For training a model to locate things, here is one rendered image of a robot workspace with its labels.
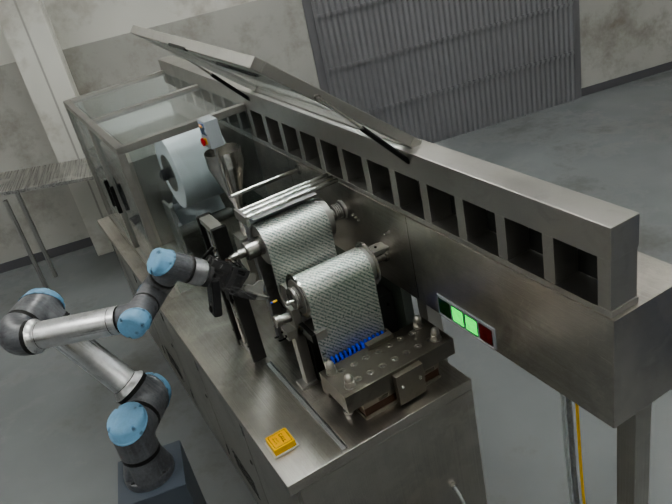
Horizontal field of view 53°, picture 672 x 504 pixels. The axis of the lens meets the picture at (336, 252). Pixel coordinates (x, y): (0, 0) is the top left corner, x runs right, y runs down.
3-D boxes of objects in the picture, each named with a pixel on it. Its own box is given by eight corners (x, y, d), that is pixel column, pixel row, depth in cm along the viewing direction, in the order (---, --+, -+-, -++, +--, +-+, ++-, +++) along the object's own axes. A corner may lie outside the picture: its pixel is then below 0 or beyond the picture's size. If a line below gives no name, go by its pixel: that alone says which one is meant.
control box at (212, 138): (200, 147, 239) (192, 120, 234) (217, 141, 242) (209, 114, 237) (207, 151, 233) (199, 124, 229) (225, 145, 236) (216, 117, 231)
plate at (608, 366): (180, 146, 402) (164, 97, 388) (223, 131, 412) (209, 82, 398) (607, 433, 153) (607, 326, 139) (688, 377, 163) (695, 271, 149)
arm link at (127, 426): (113, 465, 197) (95, 431, 190) (130, 432, 208) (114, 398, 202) (151, 463, 195) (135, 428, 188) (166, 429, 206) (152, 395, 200)
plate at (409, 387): (397, 402, 209) (391, 375, 204) (423, 387, 213) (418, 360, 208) (402, 406, 207) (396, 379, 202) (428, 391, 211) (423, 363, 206)
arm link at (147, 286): (123, 309, 183) (141, 283, 178) (138, 287, 192) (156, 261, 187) (149, 325, 185) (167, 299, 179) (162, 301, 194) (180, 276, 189)
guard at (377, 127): (123, 43, 247) (131, 24, 246) (252, 102, 279) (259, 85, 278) (244, 87, 155) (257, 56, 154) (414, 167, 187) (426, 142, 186)
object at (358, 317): (323, 363, 216) (310, 315, 207) (384, 330, 224) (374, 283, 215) (324, 363, 215) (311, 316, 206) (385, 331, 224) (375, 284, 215)
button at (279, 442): (266, 443, 206) (264, 437, 205) (286, 432, 209) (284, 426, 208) (276, 457, 201) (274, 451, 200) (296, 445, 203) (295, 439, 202)
